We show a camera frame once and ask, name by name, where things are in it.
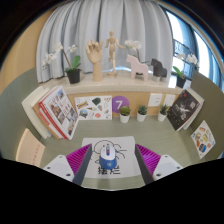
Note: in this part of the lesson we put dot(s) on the tan book beside magazine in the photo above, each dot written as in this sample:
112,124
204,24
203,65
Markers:
45,123

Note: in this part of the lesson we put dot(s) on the white mouse pad with drawing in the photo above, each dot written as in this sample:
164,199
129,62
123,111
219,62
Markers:
128,160

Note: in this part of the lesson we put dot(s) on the red-edged photo magazine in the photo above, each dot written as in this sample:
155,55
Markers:
61,111

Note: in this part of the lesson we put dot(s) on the white orchid in black pot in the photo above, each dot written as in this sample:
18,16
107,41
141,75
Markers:
180,81
74,76
133,44

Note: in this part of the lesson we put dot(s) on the spiky succulent in white pot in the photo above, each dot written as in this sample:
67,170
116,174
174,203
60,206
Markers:
162,116

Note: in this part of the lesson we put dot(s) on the wooden desk ledge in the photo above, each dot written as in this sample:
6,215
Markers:
133,96

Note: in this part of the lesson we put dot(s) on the colourful food sticker sheet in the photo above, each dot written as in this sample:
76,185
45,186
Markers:
202,138

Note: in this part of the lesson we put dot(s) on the blue and white computer mouse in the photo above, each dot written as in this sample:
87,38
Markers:
108,156

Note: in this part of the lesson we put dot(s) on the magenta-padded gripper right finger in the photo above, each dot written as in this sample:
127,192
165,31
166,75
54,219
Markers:
165,165

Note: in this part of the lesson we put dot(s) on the peach notebook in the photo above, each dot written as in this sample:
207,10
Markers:
30,150

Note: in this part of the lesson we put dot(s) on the purple round sign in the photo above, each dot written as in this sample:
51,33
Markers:
120,104

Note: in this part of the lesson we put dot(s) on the wooden hand model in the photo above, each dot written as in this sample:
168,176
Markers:
95,53

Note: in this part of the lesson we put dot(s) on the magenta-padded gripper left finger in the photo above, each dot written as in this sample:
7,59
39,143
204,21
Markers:
61,166

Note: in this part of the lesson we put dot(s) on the wooden artist mannequin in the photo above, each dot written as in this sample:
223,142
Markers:
112,46

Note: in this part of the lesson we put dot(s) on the grey curtain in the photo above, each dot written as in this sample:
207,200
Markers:
100,20

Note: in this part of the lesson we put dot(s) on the white sheet with cartoon stickers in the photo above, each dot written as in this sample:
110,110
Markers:
93,108

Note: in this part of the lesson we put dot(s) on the white wall socket plate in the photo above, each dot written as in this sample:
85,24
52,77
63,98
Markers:
155,100

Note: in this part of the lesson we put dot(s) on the white book beside magazine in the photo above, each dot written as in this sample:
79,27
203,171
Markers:
33,106

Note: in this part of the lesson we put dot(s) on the rosette succulent in white pot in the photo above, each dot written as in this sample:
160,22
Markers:
141,117

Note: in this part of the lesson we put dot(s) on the yellow-green succulent in white pot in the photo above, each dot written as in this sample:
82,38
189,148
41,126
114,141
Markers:
124,118

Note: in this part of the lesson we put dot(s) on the pink horse figure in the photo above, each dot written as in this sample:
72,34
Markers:
137,68

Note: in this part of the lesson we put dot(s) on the dark horse figure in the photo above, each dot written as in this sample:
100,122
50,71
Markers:
159,69

